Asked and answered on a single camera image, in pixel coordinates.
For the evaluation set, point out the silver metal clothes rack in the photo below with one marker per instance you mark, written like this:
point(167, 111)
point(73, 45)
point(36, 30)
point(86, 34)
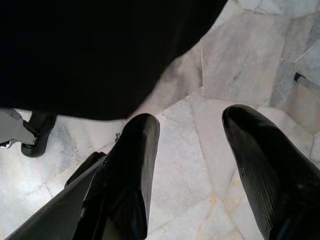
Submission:
point(308, 81)

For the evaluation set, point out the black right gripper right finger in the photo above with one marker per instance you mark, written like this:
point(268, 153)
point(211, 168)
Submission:
point(270, 175)

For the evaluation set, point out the black shirt with yellow logo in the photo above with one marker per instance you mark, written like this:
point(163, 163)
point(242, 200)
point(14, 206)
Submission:
point(87, 50)

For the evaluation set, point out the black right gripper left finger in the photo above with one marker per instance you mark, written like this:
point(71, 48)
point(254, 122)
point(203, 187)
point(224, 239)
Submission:
point(130, 175)

